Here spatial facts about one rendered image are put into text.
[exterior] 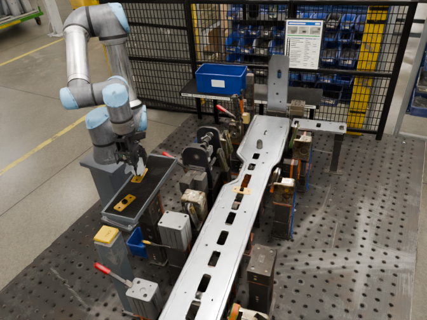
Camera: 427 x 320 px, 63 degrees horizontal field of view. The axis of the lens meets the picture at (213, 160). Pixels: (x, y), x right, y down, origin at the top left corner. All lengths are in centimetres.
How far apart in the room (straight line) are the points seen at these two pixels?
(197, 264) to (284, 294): 45
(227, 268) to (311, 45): 145
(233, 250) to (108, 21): 99
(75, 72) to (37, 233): 204
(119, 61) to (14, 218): 218
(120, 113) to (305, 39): 138
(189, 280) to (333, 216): 91
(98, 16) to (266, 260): 110
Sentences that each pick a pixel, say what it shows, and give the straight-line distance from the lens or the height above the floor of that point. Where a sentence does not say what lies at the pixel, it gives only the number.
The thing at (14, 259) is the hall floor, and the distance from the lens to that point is 306.
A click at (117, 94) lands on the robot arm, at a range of 112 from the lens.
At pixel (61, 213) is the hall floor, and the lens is 323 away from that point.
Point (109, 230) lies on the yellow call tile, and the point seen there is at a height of 116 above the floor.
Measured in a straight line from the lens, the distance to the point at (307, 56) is 226.
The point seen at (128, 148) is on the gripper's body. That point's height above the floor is 138.
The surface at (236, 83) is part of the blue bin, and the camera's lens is 220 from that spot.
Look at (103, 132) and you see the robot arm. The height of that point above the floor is 126.
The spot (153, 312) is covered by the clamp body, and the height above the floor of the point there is 99.
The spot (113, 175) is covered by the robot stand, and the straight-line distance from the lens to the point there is 160.
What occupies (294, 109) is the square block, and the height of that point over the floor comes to 104.
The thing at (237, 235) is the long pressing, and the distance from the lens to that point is 136.
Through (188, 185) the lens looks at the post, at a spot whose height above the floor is 109.
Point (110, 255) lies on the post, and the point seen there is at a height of 109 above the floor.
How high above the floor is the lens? 203
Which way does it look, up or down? 37 degrees down
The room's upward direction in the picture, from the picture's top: 5 degrees counter-clockwise
